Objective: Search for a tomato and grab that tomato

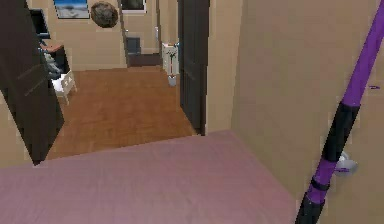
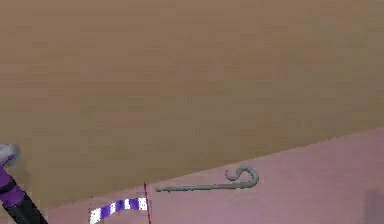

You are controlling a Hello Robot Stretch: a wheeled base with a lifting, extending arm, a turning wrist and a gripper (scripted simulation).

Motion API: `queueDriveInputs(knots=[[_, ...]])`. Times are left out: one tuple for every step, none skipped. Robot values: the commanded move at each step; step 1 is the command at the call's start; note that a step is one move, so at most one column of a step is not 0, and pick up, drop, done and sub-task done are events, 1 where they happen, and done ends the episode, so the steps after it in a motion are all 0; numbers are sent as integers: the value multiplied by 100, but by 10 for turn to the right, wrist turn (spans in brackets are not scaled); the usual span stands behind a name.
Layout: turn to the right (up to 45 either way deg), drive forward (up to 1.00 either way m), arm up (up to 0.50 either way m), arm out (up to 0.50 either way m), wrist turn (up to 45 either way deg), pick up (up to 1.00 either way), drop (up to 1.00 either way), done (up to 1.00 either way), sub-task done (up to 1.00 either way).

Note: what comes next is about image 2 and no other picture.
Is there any thin red rod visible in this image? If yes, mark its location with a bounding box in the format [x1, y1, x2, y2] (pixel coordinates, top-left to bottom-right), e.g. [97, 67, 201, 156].
[143, 181, 153, 224]

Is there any purple white striped cloth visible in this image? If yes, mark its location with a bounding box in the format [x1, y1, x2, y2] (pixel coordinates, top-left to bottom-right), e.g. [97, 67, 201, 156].
[88, 196, 149, 224]

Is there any grey hook-shaped handle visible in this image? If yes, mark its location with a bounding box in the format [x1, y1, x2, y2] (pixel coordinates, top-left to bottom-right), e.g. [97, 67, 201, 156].
[155, 166, 261, 194]

